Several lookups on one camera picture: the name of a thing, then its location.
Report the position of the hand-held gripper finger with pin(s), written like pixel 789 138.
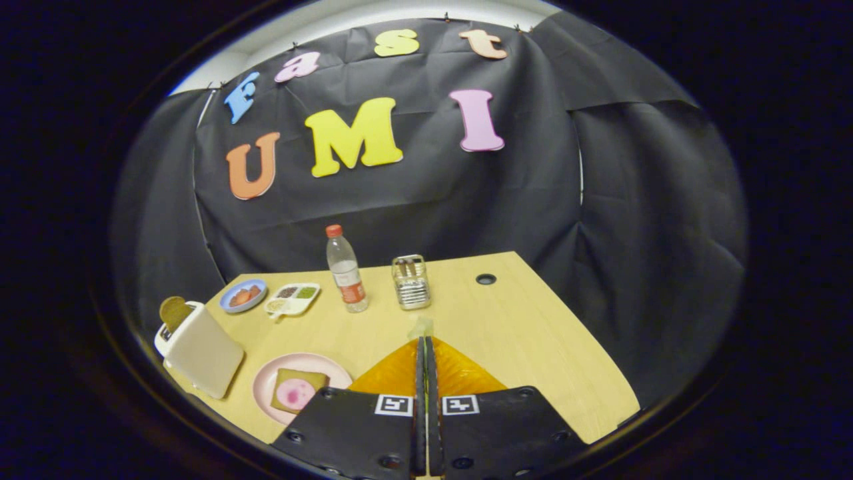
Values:
pixel 420 413
pixel 433 413

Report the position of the green lettuce leaf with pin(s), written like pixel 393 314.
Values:
pixel 421 328

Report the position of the brown toasted bread slice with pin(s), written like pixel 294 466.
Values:
pixel 174 312

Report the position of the bread slice under ham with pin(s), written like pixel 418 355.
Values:
pixel 316 381

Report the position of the pink ham slice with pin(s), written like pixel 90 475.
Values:
pixel 294 394

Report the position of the clear plastic water bottle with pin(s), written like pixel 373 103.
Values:
pixel 348 280

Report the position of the pink plate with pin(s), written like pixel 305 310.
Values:
pixel 266 393

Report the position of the pile of green beans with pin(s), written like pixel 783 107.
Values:
pixel 306 292

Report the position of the white compartment tray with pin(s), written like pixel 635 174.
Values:
pixel 293 301

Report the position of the pile of dark beans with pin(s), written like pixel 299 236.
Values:
pixel 287 292

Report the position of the pile of pale beans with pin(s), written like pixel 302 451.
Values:
pixel 276 305

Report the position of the black backdrop cloth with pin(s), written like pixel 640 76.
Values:
pixel 426 206

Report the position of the brown meat slice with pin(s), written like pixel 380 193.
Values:
pixel 254 290
pixel 234 300

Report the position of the red tomato slice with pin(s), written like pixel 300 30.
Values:
pixel 243 296

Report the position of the blue plate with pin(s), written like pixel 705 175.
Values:
pixel 230 306

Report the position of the white toaster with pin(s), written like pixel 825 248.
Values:
pixel 206 353

